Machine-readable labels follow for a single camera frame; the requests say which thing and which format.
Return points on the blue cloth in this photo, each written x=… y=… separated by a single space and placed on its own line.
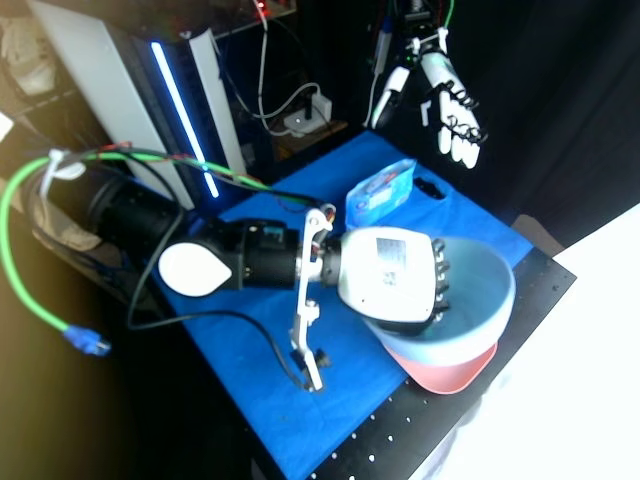
x=250 y=360

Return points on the blue wet wipes pack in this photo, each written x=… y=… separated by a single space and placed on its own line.
x=377 y=197

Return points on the light blue bowl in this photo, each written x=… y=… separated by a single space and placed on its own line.
x=480 y=295

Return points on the pink square plate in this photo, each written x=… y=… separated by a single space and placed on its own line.
x=445 y=377

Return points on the white power strip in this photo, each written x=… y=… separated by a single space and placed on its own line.
x=300 y=125

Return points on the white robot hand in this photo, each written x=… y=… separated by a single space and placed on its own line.
x=437 y=67
x=380 y=280

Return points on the small black object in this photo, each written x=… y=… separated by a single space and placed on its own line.
x=429 y=189

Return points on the white plug adapter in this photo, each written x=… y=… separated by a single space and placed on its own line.
x=322 y=107

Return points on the white bag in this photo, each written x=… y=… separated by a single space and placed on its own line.
x=30 y=65

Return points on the white tower with light strip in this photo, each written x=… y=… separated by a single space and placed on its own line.
x=115 y=100

